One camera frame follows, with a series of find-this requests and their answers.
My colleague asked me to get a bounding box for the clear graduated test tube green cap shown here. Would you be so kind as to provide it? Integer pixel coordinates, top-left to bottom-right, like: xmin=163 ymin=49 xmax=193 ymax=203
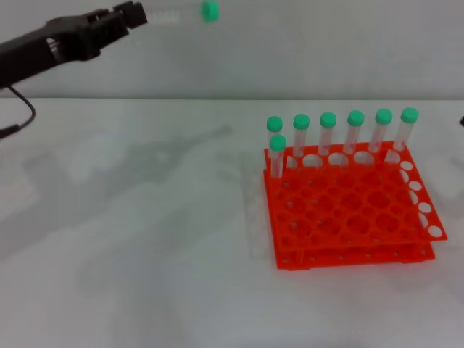
xmin=144 ymin=0 xmax=220 ymax=25

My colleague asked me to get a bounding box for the orange plastic test tube rack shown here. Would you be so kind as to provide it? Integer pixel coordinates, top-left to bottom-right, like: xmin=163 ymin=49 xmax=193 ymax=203
xmin=262 ymin=139 xmax=448 ymax=271

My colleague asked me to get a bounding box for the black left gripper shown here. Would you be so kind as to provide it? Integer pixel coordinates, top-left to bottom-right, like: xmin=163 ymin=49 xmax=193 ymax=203
xmin=0 ymin=1 xmax=149 ymax=90

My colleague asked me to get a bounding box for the dark left arm cable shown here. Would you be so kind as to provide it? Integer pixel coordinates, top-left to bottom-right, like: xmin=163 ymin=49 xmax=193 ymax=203
xmin=0 ymin=85 xmax=37 ymax=141

